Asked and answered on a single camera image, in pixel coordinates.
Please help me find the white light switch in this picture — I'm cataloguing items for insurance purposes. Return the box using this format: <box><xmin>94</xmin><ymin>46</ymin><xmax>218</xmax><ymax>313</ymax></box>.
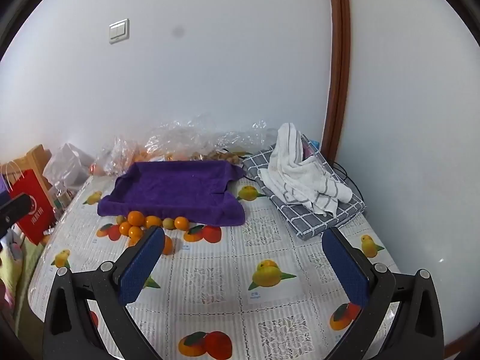
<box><xmin>109</xmin><ymin>19</ymin><xmax>130</xmax><ymax>44</ymax></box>

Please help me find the clear plastic bag of oranges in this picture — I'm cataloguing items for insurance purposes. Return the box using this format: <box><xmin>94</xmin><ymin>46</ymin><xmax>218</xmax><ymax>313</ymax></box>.
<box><xmin>90</xmin><ymin>114</ymin><xmax>211</xmax><ymax>176</ymax></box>

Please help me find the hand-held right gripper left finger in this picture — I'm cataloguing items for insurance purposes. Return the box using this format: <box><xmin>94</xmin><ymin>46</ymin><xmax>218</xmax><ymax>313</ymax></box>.
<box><xmin>42</xmin><ymin>226</ymin><xmax>166</xmax><ymax>360</ymax></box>

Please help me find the white striped towel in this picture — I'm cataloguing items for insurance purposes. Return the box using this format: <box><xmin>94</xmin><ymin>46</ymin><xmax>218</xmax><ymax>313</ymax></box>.
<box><xmin>258</xmin><ymin>122</ymin><xmax>353</xmax><ymax>217</ymax></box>

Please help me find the black cable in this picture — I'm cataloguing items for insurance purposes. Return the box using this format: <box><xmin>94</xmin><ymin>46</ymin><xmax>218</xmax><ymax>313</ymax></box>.
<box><xmin>332</xmin><ymin>161</ymin><xmax>362</xmax><ymax>196</ymax></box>

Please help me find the fruit-printed tablecloth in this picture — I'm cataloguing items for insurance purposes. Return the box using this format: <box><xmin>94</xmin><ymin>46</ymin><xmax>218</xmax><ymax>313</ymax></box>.
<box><xmin>27</xmin><ymin>146</ymin><xmax>413</xmax><ymax>360</ymax></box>

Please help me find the brown wooden door frame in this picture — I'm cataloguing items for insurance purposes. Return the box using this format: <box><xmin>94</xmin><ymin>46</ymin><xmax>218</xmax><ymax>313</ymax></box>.
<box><xmin>322</xmin><ymin>0</ymin><xmax>351</xmax><ymax>162</ymax></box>

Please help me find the purple towel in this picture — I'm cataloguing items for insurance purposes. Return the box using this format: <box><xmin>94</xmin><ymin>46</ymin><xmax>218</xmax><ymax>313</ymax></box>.
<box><xmin>97</xmin><ymin>159</ymin><xmax>246</xmax><ymax>227</ymax></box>

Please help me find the red paper bag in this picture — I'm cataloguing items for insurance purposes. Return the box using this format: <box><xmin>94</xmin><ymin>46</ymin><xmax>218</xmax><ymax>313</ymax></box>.
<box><xmin>2</xmin><ymin>159</ymin><xmax>57</xmax><ymax>245</ymax></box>

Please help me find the crumpled clear plastic bag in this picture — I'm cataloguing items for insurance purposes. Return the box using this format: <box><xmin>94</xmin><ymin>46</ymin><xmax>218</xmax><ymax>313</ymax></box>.
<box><xmin>195</xmin><ymin>118</ymin><xmax>280</xmax><ymax>166</ymax></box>

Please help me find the white plastic bag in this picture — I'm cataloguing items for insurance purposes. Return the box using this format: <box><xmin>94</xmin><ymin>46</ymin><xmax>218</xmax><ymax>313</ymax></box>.
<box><xmin>42</xmin><ymin>142</ymin><xmax>94</xmax><ymax>192</ymax></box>

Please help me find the grey checked cloth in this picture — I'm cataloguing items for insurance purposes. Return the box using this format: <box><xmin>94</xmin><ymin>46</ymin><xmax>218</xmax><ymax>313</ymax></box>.
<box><xmin>242</xmin><ymin>135</ymin><xmax>366</xmax><ymax>241</ymax></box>

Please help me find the yellow-green cloth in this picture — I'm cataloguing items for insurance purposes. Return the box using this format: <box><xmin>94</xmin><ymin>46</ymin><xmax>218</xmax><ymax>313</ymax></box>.
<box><xmin>0</xmin><ymin>245</ymin><xmax>25</xmax><ymax>308</ymax></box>

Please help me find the pink patterned packet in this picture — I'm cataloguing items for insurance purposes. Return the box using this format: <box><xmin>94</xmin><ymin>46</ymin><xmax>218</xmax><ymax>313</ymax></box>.
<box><xmin>302</xmin><ymin>135</ymin><xmax>320</xmax><ymax>160</ymax></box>

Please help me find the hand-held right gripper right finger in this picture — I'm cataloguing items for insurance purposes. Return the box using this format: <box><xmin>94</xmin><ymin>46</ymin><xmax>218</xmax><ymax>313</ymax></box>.
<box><xmin>321</xmin><ymin>227</ymin><xmax>445</xmax><ymax>360</ymax></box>

